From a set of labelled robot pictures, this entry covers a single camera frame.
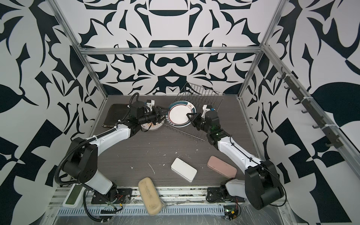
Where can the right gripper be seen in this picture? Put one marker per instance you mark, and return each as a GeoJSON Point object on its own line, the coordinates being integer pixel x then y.
{"type": "Point", "coordinates": [195, 121]}

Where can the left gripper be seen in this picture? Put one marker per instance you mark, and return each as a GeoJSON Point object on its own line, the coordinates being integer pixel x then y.
{"type": "Point", "coordinates": [158, 118]}

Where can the white round plate front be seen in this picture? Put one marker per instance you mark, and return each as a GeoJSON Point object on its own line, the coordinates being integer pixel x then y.
{"type": "Point", "coordinates": [177, 114]}

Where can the white round plate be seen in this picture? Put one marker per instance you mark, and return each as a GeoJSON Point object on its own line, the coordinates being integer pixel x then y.
{"type": "Point", "coordinates": [177, 114]}
{"type": "Point", "coordinates": [151, 126]}

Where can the black square plate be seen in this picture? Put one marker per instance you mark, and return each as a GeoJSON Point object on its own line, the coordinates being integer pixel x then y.
{"type": "Point", "coordinates": [115, 113]}

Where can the white round plate back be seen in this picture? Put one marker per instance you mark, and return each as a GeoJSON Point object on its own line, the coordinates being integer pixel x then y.
{"type": "Point", "coordinates": [151, 126]}

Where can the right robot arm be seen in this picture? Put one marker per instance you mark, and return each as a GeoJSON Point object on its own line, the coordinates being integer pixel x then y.
{"type": "Point", "coordinates": [262, 186]}

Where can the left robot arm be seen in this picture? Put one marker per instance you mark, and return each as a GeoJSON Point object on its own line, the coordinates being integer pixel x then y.
{"type": "Point", "coordinates": [80, 164]}

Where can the white rectangular case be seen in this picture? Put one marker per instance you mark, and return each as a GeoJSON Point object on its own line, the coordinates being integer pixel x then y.
{"type": "Point", "coordinates": [184, 170]}

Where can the beige oblong case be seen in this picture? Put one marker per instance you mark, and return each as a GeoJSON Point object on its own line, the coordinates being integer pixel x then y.
{"type": "Point", "coordinates": [150, 196]}

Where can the small circuit board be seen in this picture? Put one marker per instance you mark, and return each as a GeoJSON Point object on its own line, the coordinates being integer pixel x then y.
{"type": "Point", "coordinates": [231, 212]}

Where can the white display box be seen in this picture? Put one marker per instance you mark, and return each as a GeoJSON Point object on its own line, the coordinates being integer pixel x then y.
{"type": "Point", "coordinates": [74, 198]}

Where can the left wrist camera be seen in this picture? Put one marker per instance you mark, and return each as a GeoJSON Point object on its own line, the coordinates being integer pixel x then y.
{"type": "Point", "coordinates": [150, 103]}

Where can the wire dish rack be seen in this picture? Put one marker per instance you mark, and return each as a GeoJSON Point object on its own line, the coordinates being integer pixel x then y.
{"type": "Point", "coordinates": [198, 96]}

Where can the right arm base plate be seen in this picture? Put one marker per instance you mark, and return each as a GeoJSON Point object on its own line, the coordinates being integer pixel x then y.
{"type": "Point", "coordinates": [221, 195]}

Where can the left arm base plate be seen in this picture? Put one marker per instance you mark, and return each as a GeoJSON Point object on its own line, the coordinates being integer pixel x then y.
{"type": "Point", "coordinates": [120, 195]}

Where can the slotted cable duct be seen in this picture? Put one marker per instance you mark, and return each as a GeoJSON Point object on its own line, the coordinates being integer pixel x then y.
{"type": "Point", "coordinates": [137, 210]}

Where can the wall hook rail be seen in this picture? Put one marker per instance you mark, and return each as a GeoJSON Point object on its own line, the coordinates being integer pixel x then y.
{"type": "Point", "coordinates": [322, 121]}

